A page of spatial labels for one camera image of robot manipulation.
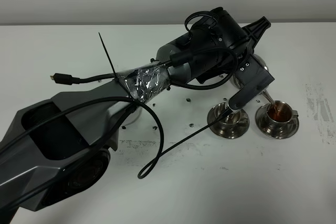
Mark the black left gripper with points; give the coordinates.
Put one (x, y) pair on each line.
(218, 44)

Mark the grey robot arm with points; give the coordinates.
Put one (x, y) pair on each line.
(54, 141)

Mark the right stainless steel teacup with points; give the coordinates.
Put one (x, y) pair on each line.
(280, 119)

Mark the stainless steel teacup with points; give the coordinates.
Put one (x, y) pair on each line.
(231, 117)
(280, 119)

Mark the right stainless steel saucer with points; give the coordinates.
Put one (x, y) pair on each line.
(259, 119)

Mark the stainless steel saucer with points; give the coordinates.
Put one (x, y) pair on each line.
(259, 119)
(218, 129)

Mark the left stainless steel teacup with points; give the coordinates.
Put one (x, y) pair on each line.
(231, 117)

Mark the left stainless steel saucer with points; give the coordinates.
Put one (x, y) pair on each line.
(218, 129)

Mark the stainless steel teapot coaster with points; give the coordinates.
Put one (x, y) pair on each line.
(133, 117)

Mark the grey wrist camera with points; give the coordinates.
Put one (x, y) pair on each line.
(254, 79)

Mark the black cable tie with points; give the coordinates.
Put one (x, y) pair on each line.
(110, 61)

